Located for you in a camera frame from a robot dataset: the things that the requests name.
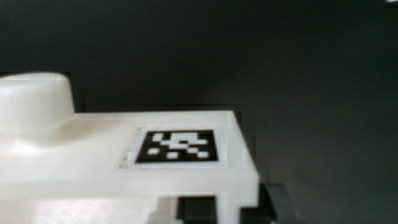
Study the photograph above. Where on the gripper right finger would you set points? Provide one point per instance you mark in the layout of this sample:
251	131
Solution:
274	204

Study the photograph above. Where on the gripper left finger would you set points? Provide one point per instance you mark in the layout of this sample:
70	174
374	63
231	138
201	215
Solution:
196	210

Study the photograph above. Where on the white front drawer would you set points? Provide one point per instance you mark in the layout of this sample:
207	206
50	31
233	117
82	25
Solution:
98	167

